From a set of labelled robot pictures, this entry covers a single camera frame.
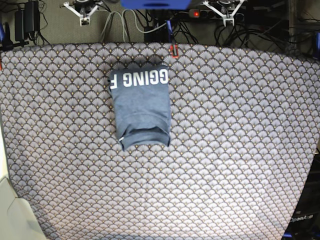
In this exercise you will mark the blue T-shirt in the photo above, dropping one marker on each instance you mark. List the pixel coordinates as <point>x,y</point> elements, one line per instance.
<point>141,104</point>

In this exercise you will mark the black power strip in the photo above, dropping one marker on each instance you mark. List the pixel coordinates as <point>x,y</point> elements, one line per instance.
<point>208,14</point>

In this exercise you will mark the black power adapter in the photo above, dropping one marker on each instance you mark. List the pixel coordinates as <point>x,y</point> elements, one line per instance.
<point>27,21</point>

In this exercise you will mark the black box under table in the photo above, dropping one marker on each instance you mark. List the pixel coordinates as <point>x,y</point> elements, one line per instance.
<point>158,36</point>

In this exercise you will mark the red table clamp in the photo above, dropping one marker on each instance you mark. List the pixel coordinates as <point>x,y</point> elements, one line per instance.
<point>174,50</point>

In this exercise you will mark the fan-patterned tablecloth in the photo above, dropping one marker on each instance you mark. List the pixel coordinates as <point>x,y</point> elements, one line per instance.
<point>244,128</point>

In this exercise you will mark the beige plastic bin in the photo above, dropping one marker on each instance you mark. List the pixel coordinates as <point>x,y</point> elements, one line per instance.
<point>17,220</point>

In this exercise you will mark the black OpenArm base stand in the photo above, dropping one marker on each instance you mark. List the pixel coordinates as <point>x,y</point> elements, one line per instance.
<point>305,221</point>

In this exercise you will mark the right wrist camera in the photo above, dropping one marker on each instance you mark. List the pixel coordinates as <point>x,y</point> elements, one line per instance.
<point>84,21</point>

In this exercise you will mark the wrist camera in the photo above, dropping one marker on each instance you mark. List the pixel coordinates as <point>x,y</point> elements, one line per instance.
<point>228,21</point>
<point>84,21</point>

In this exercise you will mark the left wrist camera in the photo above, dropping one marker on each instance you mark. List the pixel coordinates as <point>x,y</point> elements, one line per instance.
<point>228,21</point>

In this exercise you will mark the blue camera mount bracket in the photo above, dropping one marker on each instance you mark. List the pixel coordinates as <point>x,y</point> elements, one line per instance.
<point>155,4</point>

